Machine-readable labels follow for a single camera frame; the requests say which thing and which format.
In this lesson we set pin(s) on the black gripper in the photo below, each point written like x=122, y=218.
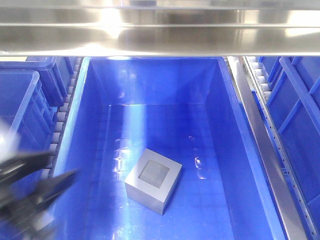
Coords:
x=26, y=214

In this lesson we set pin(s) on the gray square hollow base block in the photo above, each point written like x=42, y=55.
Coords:
x=152, y=180

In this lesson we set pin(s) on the blue bin left front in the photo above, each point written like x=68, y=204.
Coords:
x=28, y=119

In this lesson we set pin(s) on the blue bin left rear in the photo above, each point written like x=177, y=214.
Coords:
x=55, y=74

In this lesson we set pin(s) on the blue target bin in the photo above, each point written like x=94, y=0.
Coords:
x=185, y=109

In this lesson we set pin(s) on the blue bin right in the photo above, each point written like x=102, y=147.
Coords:
x=294, y=106

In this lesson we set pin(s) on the white roller track left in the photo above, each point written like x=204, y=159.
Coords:
x=61, y=136

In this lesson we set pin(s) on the white roller track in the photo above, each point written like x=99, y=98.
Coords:
x=261, y=76
x=61, y=136

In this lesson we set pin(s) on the white roller track right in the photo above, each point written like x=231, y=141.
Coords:
x=261, y=76

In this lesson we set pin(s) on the steel upper shelf rail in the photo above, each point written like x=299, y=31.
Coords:
x=159, y=27

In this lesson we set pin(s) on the steel divider rail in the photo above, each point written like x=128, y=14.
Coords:
x=287, y=211

